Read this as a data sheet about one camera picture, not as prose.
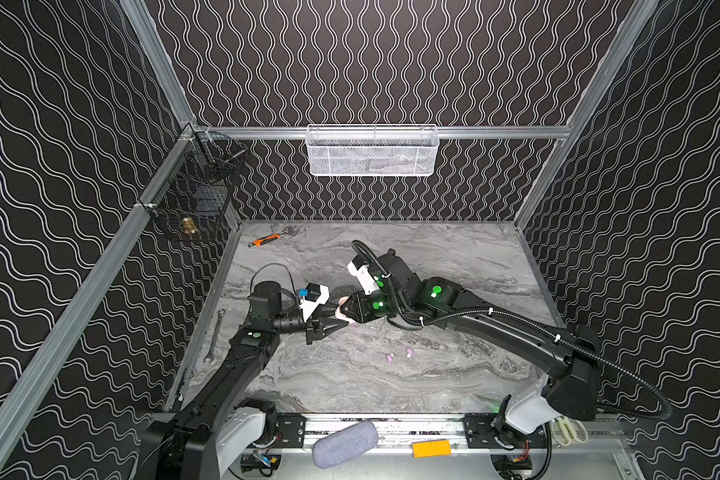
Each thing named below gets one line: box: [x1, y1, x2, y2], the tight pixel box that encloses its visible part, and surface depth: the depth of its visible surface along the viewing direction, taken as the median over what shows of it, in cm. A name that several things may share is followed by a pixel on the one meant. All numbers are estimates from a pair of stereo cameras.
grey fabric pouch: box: [312, 422, 379, 469], surface depth 72 cm
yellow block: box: [412, 440, 452, 458], surface depth 74 cm
